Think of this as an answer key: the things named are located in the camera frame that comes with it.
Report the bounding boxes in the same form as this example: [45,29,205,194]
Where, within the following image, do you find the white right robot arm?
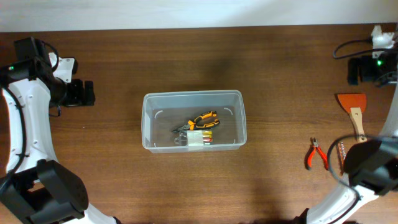
[293,91,397,224]

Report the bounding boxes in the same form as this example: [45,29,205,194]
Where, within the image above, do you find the orange scraper wooden handle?
[337,93,367,142]

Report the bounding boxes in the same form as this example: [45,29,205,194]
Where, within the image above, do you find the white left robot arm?
[1,53,119,223]

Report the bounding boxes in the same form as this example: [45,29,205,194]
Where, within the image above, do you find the red handled small cutters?
[305,138,330,171]

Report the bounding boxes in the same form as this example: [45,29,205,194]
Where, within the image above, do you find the orange black long-nose pliers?
[172,111,220,133]

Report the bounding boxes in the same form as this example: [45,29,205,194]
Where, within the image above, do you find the clear plastic storage box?
[141,90,247,153]

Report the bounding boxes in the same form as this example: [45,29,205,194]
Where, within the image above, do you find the metal socket bit rail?
[337,141,346,175]

